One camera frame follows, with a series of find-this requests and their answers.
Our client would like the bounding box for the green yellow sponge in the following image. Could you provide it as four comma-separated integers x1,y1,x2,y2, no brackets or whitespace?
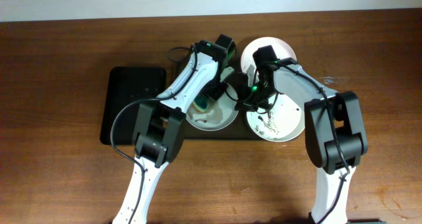
193,98,210,113

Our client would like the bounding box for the white plate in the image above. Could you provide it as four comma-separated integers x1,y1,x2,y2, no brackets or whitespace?
240,37,297,73
187,92,238,132
246,94,305,142

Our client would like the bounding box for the white plate top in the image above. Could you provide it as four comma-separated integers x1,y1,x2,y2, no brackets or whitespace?
240,37,297,73

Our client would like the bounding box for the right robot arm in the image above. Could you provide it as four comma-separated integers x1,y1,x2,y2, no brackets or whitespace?
239,45,368,223

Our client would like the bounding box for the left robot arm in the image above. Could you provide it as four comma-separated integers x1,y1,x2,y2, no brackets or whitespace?
112,34,235,224

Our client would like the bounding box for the dark brown large tray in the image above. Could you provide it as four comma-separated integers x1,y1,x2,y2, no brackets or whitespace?
185,66,263,140

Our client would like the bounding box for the black small tray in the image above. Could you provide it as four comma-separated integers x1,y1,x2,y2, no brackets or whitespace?
100,67,166,145

